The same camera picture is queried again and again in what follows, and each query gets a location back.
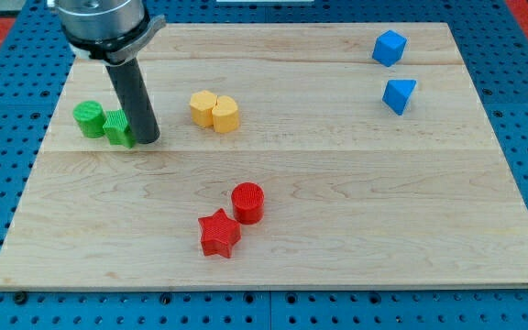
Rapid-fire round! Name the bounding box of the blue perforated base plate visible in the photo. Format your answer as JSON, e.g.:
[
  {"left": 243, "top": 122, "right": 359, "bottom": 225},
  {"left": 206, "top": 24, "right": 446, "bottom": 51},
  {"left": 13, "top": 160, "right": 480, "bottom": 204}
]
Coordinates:
[{"left": 0, "top": 1, "right": 528, "bottom": 329}]

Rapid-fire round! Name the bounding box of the green star block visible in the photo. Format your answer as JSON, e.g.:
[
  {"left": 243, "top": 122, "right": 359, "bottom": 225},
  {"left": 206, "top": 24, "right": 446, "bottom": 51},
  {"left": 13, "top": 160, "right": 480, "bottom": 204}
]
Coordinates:
[{"left": 103, "top": 109, "right": 136, "bottom": 149}]

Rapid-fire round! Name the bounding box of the red cylinder block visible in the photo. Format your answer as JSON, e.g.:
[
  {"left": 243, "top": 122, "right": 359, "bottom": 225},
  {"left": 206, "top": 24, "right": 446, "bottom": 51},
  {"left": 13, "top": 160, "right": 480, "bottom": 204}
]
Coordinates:
[{"left": 231, "top": 182, "right": 265, "bottom": 225}]

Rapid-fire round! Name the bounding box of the red star block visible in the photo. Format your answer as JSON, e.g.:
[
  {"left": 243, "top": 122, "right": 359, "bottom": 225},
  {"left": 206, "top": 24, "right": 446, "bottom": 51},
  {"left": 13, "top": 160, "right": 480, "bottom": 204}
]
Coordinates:
[{"left": 198, "top": 208, "right": 241, "bottom": 259}]

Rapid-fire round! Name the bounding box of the blue cube block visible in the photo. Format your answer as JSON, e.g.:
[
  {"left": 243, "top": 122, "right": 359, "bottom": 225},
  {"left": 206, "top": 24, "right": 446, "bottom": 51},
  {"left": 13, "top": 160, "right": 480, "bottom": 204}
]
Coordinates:
[{"left": 372, "top": 30, "right": 407, "bottom": 67}]

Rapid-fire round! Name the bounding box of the wooden board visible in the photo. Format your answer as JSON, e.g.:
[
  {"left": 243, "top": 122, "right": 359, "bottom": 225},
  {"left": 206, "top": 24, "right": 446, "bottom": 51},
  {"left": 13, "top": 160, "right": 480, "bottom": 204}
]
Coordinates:
[{"left": 0, "top": 23, "right": 528, "bottom": 292}]

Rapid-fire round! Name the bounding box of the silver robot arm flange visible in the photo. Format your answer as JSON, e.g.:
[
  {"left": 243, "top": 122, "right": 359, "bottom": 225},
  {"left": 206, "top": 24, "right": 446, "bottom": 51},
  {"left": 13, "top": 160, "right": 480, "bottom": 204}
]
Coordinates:
[{"left": 47, "top": 0, "right": 166, "bottom": 66}]

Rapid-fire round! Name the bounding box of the black cylindrical pointer rod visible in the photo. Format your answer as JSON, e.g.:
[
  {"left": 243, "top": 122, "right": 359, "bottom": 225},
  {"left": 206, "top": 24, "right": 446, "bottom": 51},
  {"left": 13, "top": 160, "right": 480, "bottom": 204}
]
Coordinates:
[{"left": 106, "top": 59, "right": 160, "bottom": 144}]

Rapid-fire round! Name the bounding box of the yellow half-round block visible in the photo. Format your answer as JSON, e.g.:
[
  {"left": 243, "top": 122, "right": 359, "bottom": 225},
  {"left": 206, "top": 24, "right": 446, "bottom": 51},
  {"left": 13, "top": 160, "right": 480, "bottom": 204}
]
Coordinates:
[{"left": 212, "top": 95, "right": 240, "bottom": 133}]

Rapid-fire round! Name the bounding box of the yellow hexagon block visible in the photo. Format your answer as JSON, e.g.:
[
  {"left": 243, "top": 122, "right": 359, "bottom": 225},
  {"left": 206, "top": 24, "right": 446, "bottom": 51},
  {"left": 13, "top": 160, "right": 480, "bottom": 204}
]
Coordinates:
[{"left": 189, "top": 90, "right": 217, "bottom": 127}]

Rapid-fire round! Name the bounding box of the blue triangle block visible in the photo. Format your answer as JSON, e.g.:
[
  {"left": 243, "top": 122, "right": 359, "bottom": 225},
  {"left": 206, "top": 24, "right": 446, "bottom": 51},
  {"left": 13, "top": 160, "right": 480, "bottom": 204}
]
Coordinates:
[{"left": 382, "top": 80, "right": 417, "bottom": 116}]

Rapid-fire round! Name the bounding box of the green cylinder block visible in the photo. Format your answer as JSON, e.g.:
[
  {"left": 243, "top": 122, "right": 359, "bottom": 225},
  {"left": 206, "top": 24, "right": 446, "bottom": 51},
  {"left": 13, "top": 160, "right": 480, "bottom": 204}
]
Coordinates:
[{"left": 72, "top": 101, "right": 105, "bottom": 138}]

